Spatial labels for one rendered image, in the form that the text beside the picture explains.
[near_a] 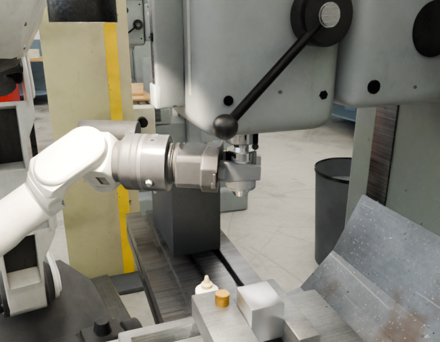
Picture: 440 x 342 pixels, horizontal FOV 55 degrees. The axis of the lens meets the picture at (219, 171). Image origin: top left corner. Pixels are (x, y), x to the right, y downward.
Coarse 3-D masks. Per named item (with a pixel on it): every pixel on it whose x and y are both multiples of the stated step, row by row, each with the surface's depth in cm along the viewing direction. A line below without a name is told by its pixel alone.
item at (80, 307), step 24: (72, 288) 150; (96, 288) 150; (48, 312) 137; (72, 312) 137; (96, 312) 137; (0, 336) 127; (24, 336) 127; (48, 336) 127; (72, 336) 124; (96, 336) 121
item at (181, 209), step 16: (160, 192) 106; (176, 192) 96; (192, 192) 97; (208, 192) 98; (160, 208) 108; (176, 208) 97; (192, 208) 98; (208, 208) 100; (160, 224) 111; (176, 224) 98; (192, 224) 99; (208, 224) 101; (176, 240) 99; (192, 240) 101; (208, 240) 102
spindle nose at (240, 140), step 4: (236, 136) 61; (240, 136) 61; (244, 136) 61; (248, 136) 61; (252, 136) 61; (228, 140) 62; (232, 140) 62; (236, 140) 61; (240, 140) 61; (244, 140) 61; (248, 140) 61; (232, 144) 62; (236, 144) 61; (240, 144) 61; (244, 144) 61; (248, 144) 61; (252, 144) 62
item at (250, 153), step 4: (228, 148) 64; (232, 148) 64; (228, 152) 63; (232, 152) 62; (236, 152) 62; (240, 152) 62; (244, 152) 62; (248, 152) 62; (252, 152) 62; (256, 152) 64; (228, 156) 63; (232, 156) 62; (236, 156) 62; (240, 156) 62; (244, 156) 62; (248, 156) 62; (252, 156) 63
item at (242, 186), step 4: (256, 156) 64; (228, 160) 63; (232, 160) 63; (236, 160) 62; (240, 160) 62; (244, 160) 62; (248, 160) 62; (252, 160) 63; (252, 180) 64; (228, 184) 64; (232, 184) 64; (236, 184) 63; (240, 184) 63; (244, 184) 63; (248, 184) 64; (252, 184) 64; (228, 188) 64; (232, 188) 64; (236, 188) 64; (240, 188) 64; (244, 188) 64; (248, 188) 64; (252, 188) 64
